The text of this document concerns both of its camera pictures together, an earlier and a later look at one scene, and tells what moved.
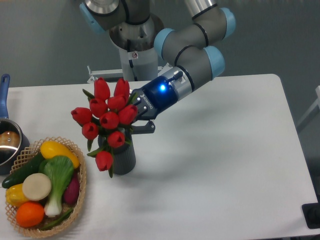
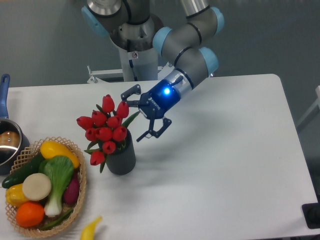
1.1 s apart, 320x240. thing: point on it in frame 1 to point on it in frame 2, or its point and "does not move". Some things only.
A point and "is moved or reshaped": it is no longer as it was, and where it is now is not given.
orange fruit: (30, 214) does not move
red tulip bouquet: (107, 123) is moved or reshaped
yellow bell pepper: (14, 195) does not move
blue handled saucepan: (14, 141) does not move
